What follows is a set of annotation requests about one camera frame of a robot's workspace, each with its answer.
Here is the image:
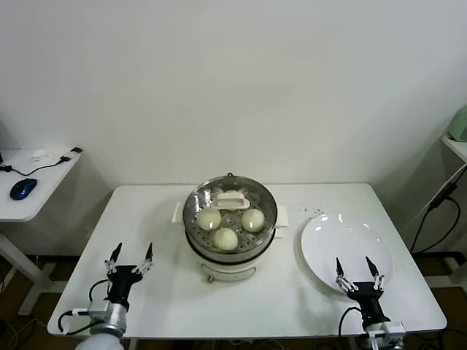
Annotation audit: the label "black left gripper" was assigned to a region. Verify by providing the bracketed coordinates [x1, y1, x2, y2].
[104, 242, 154, 303]

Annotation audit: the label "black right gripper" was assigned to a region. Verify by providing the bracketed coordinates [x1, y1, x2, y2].
[334, 256, 387, 322]

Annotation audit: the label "stainless steel steamer pot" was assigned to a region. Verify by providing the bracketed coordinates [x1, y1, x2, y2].
[182, 176, 279, 258]

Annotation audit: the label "white round plate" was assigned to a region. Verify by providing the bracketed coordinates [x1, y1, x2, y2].
[301, 213, 395, 295]

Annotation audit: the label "scattered dark crumbs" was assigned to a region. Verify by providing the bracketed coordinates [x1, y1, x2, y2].
[294, 206, 325, 217]

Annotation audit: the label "white side desk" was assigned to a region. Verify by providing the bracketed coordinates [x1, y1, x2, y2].
[0, 147, 83, 316]

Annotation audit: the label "blue computer mouse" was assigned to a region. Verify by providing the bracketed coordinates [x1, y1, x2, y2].
[9, 177, 39, 201]

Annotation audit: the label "pale green appliance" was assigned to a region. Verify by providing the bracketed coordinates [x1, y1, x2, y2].
[447, 108, 467, 143]

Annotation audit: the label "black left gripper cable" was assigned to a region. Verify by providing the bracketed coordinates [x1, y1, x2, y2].
[57, 279, 112, 335]

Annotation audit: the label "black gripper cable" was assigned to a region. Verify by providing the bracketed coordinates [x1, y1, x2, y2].
[338, 306, 366, 350]
[57, 279, 112, 335]

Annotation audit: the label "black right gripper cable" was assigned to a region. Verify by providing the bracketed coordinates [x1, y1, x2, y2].
[338, 306, 366, 350]

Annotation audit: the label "black power adapter cable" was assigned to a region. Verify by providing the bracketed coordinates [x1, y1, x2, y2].
[410, 182, 461, 254]

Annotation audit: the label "black cable with adapter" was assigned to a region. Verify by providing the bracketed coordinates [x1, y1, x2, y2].
[0, 146, 83, 176]

